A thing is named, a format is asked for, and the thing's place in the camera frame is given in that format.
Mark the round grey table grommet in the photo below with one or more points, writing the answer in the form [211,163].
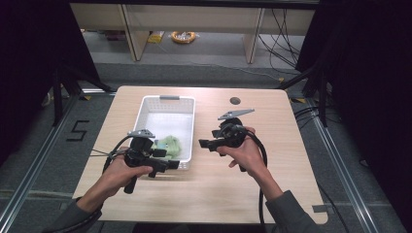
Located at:
[235,100]

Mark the light green cloth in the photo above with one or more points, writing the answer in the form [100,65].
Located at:
[171,147]

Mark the person's left hand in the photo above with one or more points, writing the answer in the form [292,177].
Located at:
[118,174]

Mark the person's right hand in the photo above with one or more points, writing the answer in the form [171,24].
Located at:
[251,155]

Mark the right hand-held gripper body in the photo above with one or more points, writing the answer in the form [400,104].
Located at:
[233,131]

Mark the aluminium floor rail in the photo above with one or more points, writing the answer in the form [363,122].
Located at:
[343,168]
[35,165]

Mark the black metal stand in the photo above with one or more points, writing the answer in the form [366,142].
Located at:
[57,97]
[322,93]

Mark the grey tape patch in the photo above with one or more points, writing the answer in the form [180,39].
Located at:
[320,208]

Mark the black curtain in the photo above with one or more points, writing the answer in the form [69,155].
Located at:
[29,64]
[372,81]

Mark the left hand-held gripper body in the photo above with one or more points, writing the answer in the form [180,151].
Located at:
[141,155]

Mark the white plastic basket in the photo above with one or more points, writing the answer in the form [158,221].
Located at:
[168,119]

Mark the yellow packet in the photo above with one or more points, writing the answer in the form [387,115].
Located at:
[156,37]

